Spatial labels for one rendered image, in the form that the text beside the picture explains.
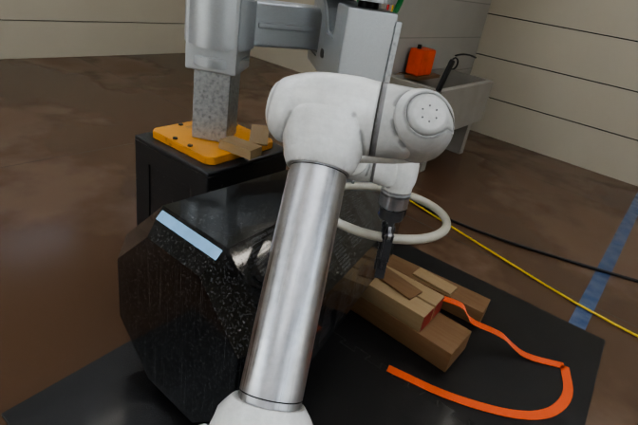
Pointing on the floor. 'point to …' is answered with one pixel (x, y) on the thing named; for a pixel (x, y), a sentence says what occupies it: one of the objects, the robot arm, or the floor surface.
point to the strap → (493, 405)
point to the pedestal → (190, 174)
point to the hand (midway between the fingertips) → (380, 264)
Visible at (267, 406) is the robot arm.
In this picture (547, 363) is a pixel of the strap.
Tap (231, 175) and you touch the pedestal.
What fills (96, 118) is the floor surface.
